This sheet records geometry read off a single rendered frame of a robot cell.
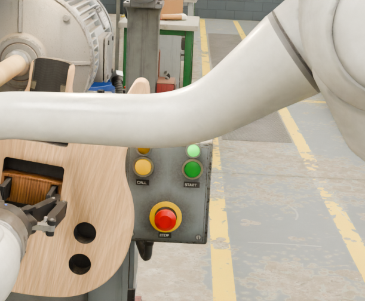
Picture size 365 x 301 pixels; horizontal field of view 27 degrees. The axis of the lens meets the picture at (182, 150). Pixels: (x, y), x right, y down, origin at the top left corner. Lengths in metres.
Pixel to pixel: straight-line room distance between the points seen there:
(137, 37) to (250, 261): 1.76
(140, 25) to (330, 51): 4.26
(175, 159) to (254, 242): 2.60
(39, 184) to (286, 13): 0.62
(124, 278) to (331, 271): 2.14
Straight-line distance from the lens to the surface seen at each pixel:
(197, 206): 1.39
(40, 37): 1.36
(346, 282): 3.61
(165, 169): 1.37
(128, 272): 1.67
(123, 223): 1.25
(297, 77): 0.76
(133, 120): 0.81
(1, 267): 0.91
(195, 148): 1.35
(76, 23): 1.36
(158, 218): 1.37
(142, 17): 4.78
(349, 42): 0.53
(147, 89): 1.20
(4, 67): 1.22
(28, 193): 1.26
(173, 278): 3.48
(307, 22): 0.58
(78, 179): 1.24
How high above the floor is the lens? 1.46
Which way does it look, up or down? 15 degrees down
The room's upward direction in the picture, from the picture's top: 3 degrees clockwise
